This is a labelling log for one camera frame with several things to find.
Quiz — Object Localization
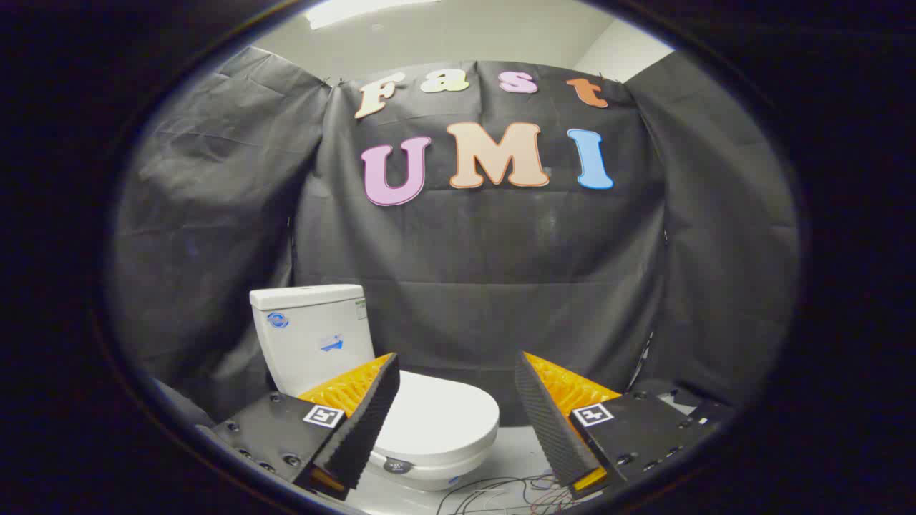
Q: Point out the white toilet lid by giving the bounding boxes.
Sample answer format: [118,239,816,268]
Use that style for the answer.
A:
[371,371,500,463]

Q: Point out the tangle of thin cables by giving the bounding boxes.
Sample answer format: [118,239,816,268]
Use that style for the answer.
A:
[435,471,573,515]

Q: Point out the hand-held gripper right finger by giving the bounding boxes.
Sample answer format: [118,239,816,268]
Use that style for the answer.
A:
[515,350,723,500]

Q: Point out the black backdrop cloth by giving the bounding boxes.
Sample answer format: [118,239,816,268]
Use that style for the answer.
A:
[107,46,799,430]

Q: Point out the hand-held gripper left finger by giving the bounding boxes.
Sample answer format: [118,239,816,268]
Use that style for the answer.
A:
[211,352,401,501]

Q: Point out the white toilet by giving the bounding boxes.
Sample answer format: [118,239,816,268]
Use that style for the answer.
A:
[249,285,500,492]

